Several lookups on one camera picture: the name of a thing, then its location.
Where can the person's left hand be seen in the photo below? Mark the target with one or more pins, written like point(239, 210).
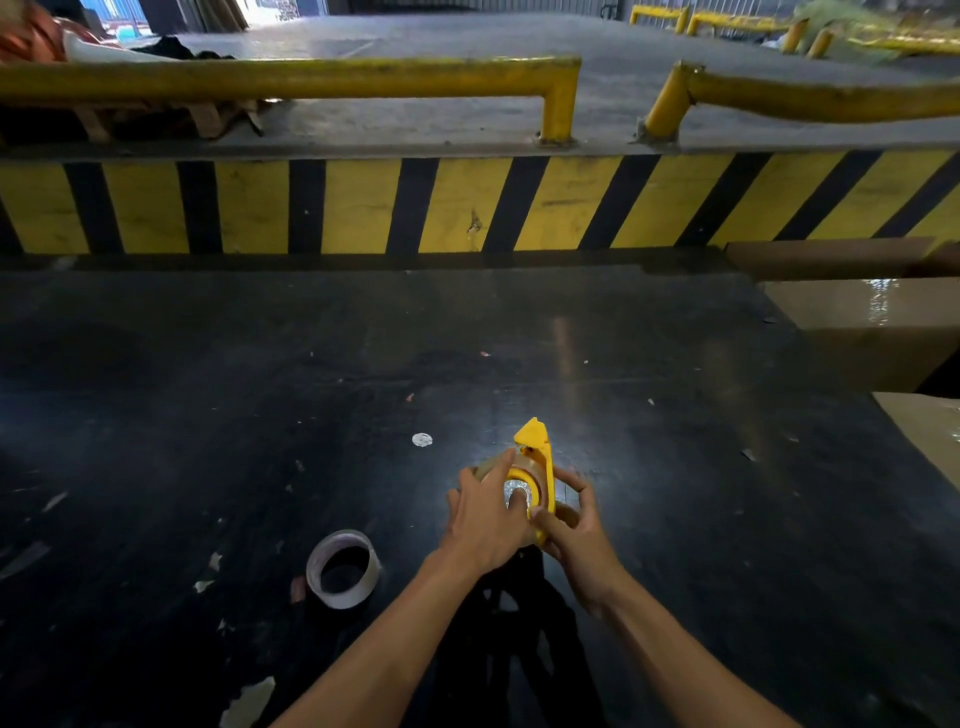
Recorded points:
point(480, 529)

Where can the person's right hand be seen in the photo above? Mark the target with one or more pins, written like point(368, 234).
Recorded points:
point(583, 551)

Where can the person's left thumb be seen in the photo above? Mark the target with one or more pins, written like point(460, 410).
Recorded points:
point(518, 501)

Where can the person's right thumb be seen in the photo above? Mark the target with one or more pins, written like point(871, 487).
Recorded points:
point(544, 523)

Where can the brown packing tape roll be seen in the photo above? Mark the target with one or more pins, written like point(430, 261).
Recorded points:
point(529, 469)

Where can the yellow tape dispenser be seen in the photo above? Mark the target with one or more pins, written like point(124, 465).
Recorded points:
point(538, 450)

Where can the person's left forearm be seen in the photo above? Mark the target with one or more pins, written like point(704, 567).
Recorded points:
point(390, 652)

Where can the person's right forearm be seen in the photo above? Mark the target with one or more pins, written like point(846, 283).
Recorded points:
point(675, 660)

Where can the round white paper scrap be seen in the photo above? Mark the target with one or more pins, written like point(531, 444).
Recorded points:
point(422, 439)

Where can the empty white tape roll core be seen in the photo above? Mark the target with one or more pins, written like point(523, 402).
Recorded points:
point(324, 559)

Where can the yellow black striped dock edge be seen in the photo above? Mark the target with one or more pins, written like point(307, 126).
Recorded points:
point(465, 206)

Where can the large torn paper scrap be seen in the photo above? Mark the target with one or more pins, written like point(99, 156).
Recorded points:
point(247, 703)

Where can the brown cardboard box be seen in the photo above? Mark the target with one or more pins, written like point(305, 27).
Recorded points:
point(870, 330)
point(930, 431)

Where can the wooden pallet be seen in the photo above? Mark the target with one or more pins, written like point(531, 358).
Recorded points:
point(202, 118)

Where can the green netting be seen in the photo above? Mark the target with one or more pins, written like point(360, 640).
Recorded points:
point(862, 19)

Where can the white sack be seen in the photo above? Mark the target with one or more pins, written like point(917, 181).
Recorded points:
point(105, 51)

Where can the long yellow guard rail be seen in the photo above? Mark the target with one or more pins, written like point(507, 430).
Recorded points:
point(300, 78)

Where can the bent yellow guard rail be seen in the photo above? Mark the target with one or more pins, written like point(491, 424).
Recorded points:
point(810, 99)

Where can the small yellow guard rail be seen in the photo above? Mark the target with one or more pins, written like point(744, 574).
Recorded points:
point(742, 24)
point(900, 45)
point(660, 13)

